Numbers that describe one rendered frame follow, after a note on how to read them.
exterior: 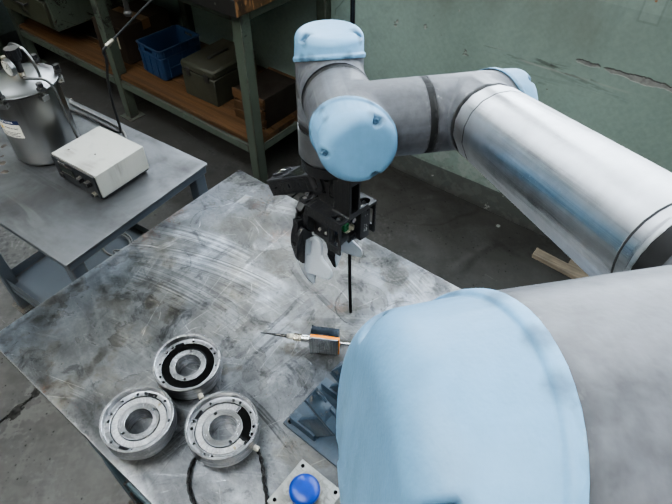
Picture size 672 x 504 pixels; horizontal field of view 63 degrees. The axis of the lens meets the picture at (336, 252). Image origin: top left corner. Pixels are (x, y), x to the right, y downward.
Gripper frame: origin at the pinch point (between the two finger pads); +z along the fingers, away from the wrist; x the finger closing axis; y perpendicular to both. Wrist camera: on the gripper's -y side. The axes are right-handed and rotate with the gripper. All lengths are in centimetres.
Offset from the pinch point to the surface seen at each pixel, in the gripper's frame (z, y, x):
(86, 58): 57, -240, 70
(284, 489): 14.9, 15.3, -22.6
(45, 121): 12, -97, -1
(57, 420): 95, -82, -35
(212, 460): 15.2, 5.1, -26.5
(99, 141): 17, -87, 6
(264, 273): 16.2, -18.5, 3.2
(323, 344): 14.7, 2.4, -2.0
